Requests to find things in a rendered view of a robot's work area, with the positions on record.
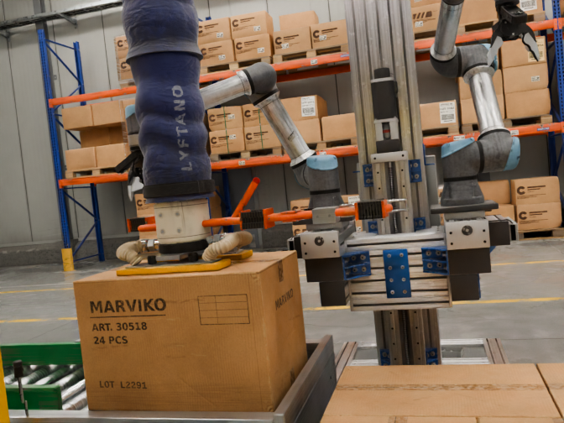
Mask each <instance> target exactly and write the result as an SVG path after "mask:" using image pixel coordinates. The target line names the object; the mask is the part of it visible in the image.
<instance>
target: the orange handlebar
mask: <svg viewBox="0 0 564 423"><path fill-rule="evenodd" d="M392 210H393V206H392V205H390V204H387V205H385V211H386V212H391V211H392ZM335 214H336V217H341V216H352V215H355V209H354V206H352V207H343V208H338V209H336V210H335ZM311 218H312V212H311V211H302V210H293V211H283V212H281V213H273V214H271V215H268V216H267V221H268V222H279V221H282V222H298V221H299V220H302V219H311ZM238 224H240V220H239V217H233V218H231V217H224V218H213V219H209V220H203V221H202V226H203V227H216V226H227V225H238ZM138 230H139V231H140V232H154V231H156V223H155V220H152V224H145V225H140V226H138Z"/></svg>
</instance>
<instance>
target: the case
mask: <svg viewBox="0 0 564 423"><path fill-rule="evenodd" d="M130 265H131V264H127V265H124V266H122V267H119V268H116V269H111V270H108V271H106V272H103V273H100V274H95V275H93V276H89V277H86V278H84V279H79V280H76V281H74V282H73V287H74V294H75V301H76V314H77V321H78V328H79V335H80V342H81V356H82V362H83V369H84V376H85V384H86V397H87V403H88V410H126V411H227V412H275V411H276V409H277V408H278V406H279V404H280V403H281V401H282V400H283V398H284V397H285V395H286V394H287V392H288V391H289V389H290V387H291V386H292V384H293V383H294V382H295V380H296V378H297V377H298V375H299V374H300V372H301V370H302V369H303V367H305V365H306V363H307V362H308V359H307V351H306V335H305V326H304V317H303V309H302V300H301V292H300V276H299V268H298V259H297V252H296V250H293V251H280V252H267V253H253V255H252V256H250V257H247V258H245V259H243V260H232V261H231V265H229V266H227V267H225V268H223V269H220V270H218V271H202V272H187V273H171V274H141V275H126V276H117V273H116V271H117V270H118V269H122V268H125V267H127V266H130Z"/></svg>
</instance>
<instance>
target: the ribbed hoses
mask: <svg viewBox="0 0 564 423"><path fill-rule="evenodd" d="M225 235H226V234H225ZM225 235H224V236H225ZM224 236H223V239H222V240H221V241H219V242H215V243H212V244H211V245H209V246H208V248H206V251H204V253H203V255H202V258H203V259H204V260H205V261H213V260H216V258H217V256H219V255H221V254H224V253H227V252H229V251H231V250H232V249H233V248H235V247H238V250H239V249H240V248H241V247H242V246H246V245H248V244H250V243H251V242H252V240H253V236H252V234H251V233H250V232H247V231H241V232H233V233H228V234H227V235H226V236H225V237H224ZM141 240H142V239H139V240H137V241H131V242H128V243H124V244H123V245H121V246H120V247H119V248H118V249H117V257H118V258H119V259H121V260H122V261H126V262H129V263H130V264H131V265H132V266H135V265H137V264H139V263H140V262H141V261H142V260H143V259H142V257H140V255H139V254H138V253H139V252H140V253H142V251H144V248H143V246H142V241H141ZM238 250H237V251H238Z"/></svg>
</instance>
